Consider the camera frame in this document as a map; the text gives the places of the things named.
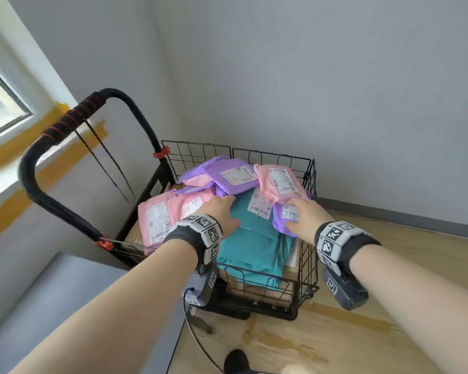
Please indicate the person's left hand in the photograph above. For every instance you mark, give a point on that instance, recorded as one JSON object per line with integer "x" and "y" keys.
{"x": 218, "y": 214}

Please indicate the person's right hand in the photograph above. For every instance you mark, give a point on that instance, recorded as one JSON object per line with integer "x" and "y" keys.
{"x": 310, "y": 220}

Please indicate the brown cardboard box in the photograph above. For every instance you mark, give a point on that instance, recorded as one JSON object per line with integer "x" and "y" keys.
{"x": 257, "y": 296}

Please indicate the person's right forearm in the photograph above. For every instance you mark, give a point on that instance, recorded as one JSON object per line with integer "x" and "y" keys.
{"x": 413, "y": 299}

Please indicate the person's left forearm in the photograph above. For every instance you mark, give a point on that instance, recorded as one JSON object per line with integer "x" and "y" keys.
{"x": 121, "y": 307}

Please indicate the left marker wristband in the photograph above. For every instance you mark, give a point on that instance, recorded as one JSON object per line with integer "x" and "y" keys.
{"x": 203, "y": 229}

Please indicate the marker wristband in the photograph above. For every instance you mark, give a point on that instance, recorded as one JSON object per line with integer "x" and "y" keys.
{"x": 335, "y": 241}
{"x": 203, "y": 229}

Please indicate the right marker wristband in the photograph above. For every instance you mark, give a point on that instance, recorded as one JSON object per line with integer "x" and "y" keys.
{"x": 335, "y": 241}

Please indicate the dark grey baseboard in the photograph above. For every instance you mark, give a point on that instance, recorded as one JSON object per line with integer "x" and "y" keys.
{"x": 413, "y": 222}

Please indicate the white framed window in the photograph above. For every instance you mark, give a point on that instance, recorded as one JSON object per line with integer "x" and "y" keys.
{"x": 4, "y": 109}

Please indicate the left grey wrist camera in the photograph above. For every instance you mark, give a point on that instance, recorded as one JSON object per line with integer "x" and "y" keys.
{"x": 203, "y": 288}

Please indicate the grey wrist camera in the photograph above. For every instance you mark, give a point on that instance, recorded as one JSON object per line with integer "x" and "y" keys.
{"x": 203, "y": 288}
{"x": 347, "y": 292}

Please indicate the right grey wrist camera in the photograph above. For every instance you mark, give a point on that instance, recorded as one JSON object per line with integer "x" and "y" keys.
{"x": 347, "y": 292}

